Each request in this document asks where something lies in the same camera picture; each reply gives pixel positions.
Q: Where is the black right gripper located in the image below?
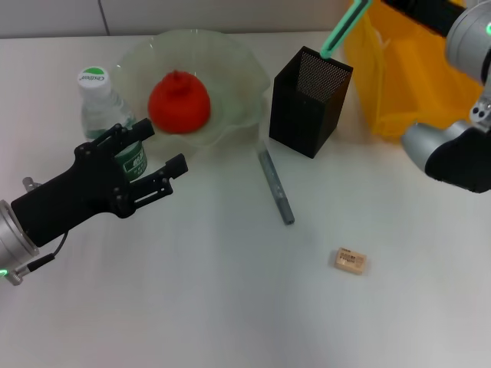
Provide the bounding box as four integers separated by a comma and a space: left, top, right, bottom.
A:
381, 0, 468, 38

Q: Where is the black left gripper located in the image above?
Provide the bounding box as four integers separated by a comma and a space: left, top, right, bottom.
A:
10, 117, 189, 249

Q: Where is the orange fruit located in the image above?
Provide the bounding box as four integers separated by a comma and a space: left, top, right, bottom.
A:
148, 68, 212, 134

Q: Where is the clear water bottle green label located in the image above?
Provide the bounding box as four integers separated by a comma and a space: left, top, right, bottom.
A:
77, 66, 150, 182

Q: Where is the green utility knife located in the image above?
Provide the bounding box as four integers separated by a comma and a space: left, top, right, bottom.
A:
320, 0, 372, 61

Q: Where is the clear glass fruit plate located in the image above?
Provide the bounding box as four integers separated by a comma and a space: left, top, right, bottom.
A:
114, 28, 272, 162

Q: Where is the grey pen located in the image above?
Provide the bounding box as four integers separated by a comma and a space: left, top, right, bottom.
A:
257, 149, 295, 226

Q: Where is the black mesh pen holder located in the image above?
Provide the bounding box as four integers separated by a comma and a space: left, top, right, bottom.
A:
268, 45, 354, 159

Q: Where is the beige eraser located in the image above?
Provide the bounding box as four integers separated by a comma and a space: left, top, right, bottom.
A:
328, 247, 368, 275

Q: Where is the yellow plastic storage bin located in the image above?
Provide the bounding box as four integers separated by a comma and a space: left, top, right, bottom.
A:
343, 0, 485, 136

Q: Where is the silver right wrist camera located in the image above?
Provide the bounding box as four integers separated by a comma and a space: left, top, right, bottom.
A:
400, 120, 491, 195

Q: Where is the left gripper cable with connector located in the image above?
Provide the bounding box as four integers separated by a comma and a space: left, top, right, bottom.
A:
9, 229, 71, 287

